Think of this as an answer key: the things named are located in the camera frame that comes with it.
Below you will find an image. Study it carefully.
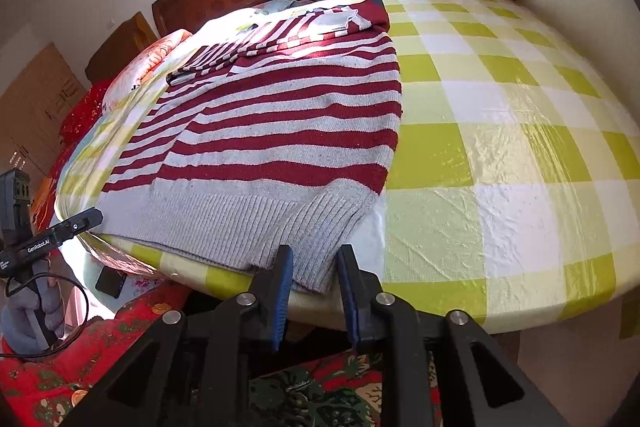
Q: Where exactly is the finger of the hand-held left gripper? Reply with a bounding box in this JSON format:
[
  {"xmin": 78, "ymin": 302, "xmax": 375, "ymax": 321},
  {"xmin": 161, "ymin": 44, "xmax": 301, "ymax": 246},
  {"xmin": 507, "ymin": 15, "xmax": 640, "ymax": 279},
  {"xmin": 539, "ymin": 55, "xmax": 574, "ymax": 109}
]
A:
[{"xmin": 50, "ymin": 207, "xmax": 104, "ymax": 250}]

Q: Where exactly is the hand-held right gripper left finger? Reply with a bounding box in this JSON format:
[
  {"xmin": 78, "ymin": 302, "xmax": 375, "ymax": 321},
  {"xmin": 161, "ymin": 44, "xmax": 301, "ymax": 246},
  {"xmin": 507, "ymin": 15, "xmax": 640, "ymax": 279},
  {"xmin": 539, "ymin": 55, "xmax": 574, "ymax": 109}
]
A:
[{"xmin": 64, "ymin": 244, "xmax": 294, "ymax": 427}]

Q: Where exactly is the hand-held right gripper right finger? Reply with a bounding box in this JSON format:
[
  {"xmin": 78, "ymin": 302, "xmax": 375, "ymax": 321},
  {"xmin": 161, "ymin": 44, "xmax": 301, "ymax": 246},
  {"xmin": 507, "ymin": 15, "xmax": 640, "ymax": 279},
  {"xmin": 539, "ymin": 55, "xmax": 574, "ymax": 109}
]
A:
[{"xmin": 336, "ymin": 244, "xmax": 571, "ymax": 427}]

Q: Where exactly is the red grey striped sweater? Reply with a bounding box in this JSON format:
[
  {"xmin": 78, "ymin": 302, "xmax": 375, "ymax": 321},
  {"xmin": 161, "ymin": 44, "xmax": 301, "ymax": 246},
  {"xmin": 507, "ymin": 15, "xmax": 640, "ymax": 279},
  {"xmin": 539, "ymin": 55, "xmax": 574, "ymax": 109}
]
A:
[{"xmin": 102, "ymin": 0, "xmax": 405, "ymax": 294}]

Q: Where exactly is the person's left hand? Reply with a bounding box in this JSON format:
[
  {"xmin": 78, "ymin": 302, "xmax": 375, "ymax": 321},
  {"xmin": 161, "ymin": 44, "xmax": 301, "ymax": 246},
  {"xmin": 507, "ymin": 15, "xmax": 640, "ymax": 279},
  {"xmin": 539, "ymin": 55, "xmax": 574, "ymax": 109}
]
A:
[{"xmin": 0, "ymin": 254, "xmax": 68, "ymax": 354}]

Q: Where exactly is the black phone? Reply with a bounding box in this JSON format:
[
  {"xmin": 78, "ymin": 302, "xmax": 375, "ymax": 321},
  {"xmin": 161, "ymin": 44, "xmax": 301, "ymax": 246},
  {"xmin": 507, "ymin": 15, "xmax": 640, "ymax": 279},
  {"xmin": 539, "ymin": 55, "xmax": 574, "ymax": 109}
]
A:
[{"xmin": 95, "ymin": 267, "xmax": 127, "ymax": 299}]

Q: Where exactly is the wooden wardrobe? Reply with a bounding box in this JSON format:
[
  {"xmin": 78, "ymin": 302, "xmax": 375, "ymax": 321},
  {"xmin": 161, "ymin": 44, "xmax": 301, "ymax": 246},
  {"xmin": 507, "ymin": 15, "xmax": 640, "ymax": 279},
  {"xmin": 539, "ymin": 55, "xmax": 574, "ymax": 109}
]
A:
[{"xmin": 0, "ymin": 43, "xmax": 88, "ymax": 188}]

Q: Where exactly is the orange floral quilt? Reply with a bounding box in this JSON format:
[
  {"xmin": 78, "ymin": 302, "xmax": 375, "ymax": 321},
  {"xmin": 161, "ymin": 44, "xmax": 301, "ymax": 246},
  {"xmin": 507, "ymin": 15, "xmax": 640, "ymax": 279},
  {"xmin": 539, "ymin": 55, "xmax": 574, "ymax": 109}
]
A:
[{"xmin": 102, "ymin": 29, "xmax": 193, "ymax": 110}]

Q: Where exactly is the small wooden headboard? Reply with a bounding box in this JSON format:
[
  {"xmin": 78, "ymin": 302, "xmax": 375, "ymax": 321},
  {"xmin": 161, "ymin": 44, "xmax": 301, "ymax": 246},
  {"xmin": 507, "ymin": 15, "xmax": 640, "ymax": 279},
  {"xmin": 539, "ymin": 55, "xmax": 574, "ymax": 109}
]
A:
[{"xmin": 84, "ymin": 11, "xmax": 158, "ymax": 82}]

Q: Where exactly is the yellow checkered tablecloth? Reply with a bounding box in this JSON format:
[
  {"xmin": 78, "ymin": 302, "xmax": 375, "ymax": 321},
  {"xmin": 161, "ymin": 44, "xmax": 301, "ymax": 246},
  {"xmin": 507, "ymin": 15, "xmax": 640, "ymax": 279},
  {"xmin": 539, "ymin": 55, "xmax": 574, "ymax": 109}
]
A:
[{"xmin": 54, "ymin": 0, "xmax": 640, "ymax": 340}]

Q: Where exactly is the white blue pillow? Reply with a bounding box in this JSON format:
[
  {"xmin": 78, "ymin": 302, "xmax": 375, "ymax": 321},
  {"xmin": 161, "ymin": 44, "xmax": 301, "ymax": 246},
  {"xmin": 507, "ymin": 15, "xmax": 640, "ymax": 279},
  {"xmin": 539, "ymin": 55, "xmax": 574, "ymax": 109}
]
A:
[{"xmin": 235, "ymin": 0, "xmax": 312, "ymax": 32}]

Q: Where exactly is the black cable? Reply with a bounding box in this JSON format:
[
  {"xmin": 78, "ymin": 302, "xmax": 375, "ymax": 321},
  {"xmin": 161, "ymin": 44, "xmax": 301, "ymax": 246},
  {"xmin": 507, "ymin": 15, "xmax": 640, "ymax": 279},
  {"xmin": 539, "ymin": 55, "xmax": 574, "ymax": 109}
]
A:
[{"xmin": 0, "ymin": 274, "xmax": 91, "ymax": 360}]

